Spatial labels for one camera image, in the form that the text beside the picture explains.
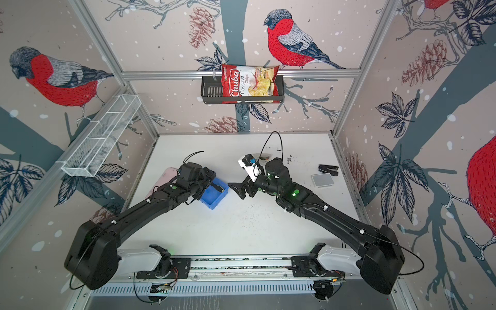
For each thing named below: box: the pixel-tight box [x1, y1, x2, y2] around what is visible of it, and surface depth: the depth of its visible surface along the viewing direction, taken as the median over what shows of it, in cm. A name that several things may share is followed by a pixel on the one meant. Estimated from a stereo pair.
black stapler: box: [318, 164, 340, 177], surface depth 103 cm
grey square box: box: [311, 173, 335, 188], surface depth 100 cm
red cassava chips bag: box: [221, 63, 280, 104], surface depth 90 cm
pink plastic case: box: [144, 167, 178, 199], surface depth 102 cm
